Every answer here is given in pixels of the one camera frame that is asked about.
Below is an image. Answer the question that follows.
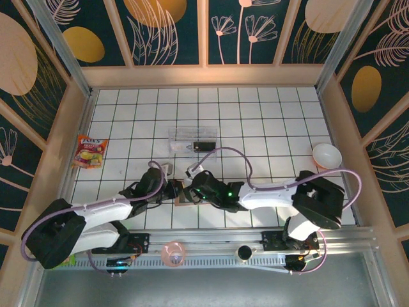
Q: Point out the pink leather card holder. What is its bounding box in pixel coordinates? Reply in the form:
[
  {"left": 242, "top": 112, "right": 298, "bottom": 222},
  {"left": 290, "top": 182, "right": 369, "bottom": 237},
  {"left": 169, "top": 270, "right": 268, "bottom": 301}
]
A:
[{"left": 174, "top": 180, "right": 208, "bottom": 207}]

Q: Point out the black card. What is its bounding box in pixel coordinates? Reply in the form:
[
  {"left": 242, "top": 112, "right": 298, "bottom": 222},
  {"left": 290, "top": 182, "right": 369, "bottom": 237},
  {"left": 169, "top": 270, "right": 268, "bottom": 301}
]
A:
[{"left": 192, "top": 141, "right": 216, "bottom": 152}]

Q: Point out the silver VIP card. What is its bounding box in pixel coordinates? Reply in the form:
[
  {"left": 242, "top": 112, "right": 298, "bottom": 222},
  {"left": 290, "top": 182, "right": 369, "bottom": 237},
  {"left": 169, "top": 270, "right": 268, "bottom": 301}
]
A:
[{"left": 170, "top": 142, "right": 194, "bottom": 155}]

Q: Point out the clear acrylic card stand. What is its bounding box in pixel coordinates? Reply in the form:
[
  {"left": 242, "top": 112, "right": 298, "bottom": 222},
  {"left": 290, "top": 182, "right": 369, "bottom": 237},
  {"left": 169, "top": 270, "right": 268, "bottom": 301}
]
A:
[{"left": 167, "top": 127, "right": 220, "bottom": 157}]

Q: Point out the fruit candy bag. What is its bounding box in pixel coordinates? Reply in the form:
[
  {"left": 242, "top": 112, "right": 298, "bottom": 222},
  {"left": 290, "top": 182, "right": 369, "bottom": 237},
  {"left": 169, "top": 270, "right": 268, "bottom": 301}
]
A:
[{"left": 70, "top": 134, "right": 109, "bottom": 169}]

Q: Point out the pink translucent cup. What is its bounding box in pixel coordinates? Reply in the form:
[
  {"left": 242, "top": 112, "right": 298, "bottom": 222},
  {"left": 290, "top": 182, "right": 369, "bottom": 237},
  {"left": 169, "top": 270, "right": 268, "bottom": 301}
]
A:
[{"left": 160, "top": 241, "right": 187, "bottom": 269}]

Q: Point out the black and white mug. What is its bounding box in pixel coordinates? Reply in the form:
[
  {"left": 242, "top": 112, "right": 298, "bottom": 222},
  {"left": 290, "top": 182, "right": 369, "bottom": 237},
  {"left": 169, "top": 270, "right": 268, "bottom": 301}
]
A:
[{"left": 235, "top": 244, "right": 255, "bottom": 264}]

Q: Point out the black controller board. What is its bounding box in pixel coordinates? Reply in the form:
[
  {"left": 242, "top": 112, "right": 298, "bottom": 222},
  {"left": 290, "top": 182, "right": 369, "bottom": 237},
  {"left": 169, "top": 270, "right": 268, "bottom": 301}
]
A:
[
  {"left": 284, "top": 254, "right": 310, "bottom": 275},
  {"left": 106, "top": 255, "right": 132, "bottom": 276}
]

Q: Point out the white bowl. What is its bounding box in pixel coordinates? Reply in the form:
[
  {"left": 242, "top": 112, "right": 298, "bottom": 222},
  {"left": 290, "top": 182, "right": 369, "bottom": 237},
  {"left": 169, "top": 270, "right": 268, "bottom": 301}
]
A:
[{"left": 312, "top": 143, "right": 342, "bottom": 169}]

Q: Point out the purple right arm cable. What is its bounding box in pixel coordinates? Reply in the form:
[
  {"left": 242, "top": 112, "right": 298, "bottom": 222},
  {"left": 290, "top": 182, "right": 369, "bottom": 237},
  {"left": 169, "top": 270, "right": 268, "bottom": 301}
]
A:
[{"left": 191, "top": 146, "right": 362, "bottom": 276}]

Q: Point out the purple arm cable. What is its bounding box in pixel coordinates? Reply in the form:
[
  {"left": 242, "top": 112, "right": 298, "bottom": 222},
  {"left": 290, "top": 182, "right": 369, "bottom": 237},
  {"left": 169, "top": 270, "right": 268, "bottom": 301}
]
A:
[
  {"left": 20, "top": 159, "right": 166, "bottom": 276},
  {"left": 191, "top": 146, "right": 362, "bottom": 276}
]

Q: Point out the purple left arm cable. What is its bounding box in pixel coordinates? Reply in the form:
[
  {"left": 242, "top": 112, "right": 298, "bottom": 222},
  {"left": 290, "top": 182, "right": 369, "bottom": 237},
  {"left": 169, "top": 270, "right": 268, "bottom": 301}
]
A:
[{"left": 20, "top": 159, "right": 166, "bottom": 276}]

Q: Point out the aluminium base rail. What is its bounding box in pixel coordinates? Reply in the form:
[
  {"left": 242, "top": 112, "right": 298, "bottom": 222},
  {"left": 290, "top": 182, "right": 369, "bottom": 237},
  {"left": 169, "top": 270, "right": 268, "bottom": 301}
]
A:
[{"left": 56, "top": 226, "right": 383, "bottom": 256}]

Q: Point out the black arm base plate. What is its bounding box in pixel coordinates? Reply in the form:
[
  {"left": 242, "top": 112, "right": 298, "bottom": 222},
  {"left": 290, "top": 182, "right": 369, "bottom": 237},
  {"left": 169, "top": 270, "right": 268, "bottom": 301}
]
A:
[
  {"left": 92, "top": 232, "right": 151, "bottom": 256},
  {"left": 261, "top": 230, "right": 320, "bottom": 252}
]

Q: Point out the grey slotted cable duct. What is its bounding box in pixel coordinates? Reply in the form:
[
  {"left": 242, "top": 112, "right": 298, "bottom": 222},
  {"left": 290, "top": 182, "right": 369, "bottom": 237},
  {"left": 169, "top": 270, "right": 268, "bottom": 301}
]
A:
[{"left": 68, "top": 254, "right": 288, "bottom": 273}]

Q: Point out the aluminium frame post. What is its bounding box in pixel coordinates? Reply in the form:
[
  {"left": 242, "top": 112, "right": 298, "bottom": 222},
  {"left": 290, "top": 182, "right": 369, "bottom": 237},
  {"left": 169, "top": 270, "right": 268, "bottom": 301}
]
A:
[
  {"left": 26, "top": 0, "right": 94, "bottom": 97},
  {"left": 314, "top": 0, "right": 382, "bottom": 93}
]

